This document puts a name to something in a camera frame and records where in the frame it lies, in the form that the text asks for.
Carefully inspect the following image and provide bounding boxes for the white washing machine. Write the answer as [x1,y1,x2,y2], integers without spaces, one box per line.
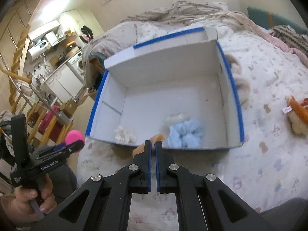
[66,50,85,83]

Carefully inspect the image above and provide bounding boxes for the orange soft tube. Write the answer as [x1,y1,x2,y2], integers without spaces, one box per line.
[132,133,165,157]

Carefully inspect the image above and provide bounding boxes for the pink bag on floor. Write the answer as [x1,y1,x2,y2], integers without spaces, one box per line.
[38,110,62,139]

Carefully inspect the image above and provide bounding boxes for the person's left hand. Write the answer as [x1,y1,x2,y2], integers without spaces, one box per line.
[1,174,57,230]

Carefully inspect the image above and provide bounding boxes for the white water heater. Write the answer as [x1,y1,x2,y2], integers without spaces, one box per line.
[26,40,49,62]

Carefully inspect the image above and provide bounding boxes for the beige fluffy scrunchie on bed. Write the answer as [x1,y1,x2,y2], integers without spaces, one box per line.
[226,53,251,106]

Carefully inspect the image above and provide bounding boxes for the striped knitted throw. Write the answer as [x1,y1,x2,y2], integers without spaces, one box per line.
[270,25,308,54]

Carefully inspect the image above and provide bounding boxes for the orange and beige plush toy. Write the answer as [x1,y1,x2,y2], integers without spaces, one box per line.
[282,96,307,137]

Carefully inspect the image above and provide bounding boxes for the cream fluffy toy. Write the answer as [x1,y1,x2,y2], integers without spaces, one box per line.
[162,113,191,131]

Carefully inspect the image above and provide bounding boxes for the teal cushion orange stripe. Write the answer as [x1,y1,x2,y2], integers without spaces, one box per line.
[247,6,307,34]

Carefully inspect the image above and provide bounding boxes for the pink rubber duck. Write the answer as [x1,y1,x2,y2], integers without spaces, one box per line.
[65,130,85,145]

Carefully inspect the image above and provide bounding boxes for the cardboard box on floor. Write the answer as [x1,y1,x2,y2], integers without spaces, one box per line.
[59,96,88,118]

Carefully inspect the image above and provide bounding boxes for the small white fluffy item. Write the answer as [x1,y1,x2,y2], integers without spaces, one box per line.
[114,125,137,143]

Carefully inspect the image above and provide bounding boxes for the white kitchen cabinet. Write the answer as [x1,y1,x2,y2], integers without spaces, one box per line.
[44,64,82,103]

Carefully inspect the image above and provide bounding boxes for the white box blue edges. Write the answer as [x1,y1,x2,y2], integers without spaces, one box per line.
[86,27,244,150]

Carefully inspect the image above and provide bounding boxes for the light blue fluffy scrunchie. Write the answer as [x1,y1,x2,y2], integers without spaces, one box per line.
[167,119,205,149]

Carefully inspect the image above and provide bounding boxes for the beige crumpled blanket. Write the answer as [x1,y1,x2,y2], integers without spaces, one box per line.
[123,1,251,27]

